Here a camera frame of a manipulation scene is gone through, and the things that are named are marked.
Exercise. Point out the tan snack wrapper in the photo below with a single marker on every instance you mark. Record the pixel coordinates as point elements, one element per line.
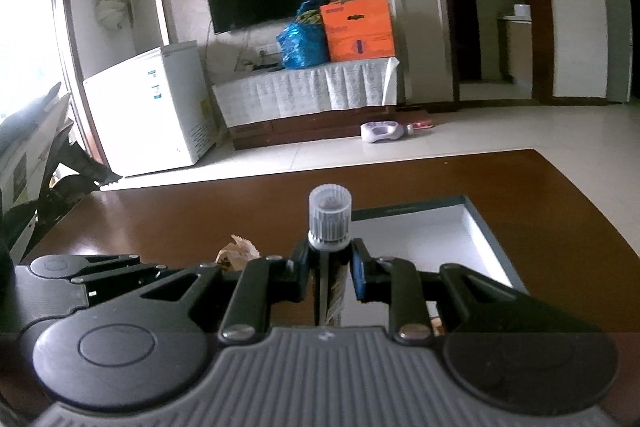
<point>240,253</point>

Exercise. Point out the red item on floor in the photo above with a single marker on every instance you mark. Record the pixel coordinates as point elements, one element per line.
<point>422,124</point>

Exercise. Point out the wooden kitchen counter cabinet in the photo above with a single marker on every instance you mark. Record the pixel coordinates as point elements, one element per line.
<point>515,49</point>

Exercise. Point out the blue plastic bag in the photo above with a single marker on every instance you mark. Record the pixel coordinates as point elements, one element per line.
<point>302,42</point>

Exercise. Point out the purple and white bottle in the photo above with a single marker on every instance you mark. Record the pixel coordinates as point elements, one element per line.
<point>382,132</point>

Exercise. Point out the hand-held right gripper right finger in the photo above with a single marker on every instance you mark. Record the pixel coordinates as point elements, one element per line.
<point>358,272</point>

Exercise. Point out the orange cardboard box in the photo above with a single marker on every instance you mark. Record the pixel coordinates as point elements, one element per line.
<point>357,29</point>

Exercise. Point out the white pot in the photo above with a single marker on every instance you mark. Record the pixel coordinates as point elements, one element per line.
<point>522,10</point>

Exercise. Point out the white chest freezer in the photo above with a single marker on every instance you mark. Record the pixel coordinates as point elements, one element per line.
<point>150,107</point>

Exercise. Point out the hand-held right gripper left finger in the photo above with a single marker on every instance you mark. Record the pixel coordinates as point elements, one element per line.
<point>301,268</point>

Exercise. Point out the grey refrigerator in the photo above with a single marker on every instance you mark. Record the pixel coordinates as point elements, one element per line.
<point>616,32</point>

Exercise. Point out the wooden television cabinet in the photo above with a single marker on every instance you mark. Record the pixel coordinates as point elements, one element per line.
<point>300,127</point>

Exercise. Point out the grey cardboard box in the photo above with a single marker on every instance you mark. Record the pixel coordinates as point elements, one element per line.
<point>440,237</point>

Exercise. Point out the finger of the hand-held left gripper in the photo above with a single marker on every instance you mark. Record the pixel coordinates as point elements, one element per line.
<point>115,264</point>

